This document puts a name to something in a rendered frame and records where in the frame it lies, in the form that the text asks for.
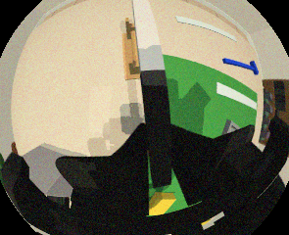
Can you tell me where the white flat bar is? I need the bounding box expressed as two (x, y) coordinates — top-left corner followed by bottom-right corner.
(175, 16), (237, 42)
(216, 83), (257, 110)

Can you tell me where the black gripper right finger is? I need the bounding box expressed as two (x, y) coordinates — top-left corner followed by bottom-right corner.
(171, 124), (255, 207)

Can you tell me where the green putting mat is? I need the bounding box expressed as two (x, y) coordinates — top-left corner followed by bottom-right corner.
(148, 54), (258, 214)

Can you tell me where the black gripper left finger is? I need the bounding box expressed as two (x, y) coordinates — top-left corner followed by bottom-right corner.
(55, 122), (149, 216)

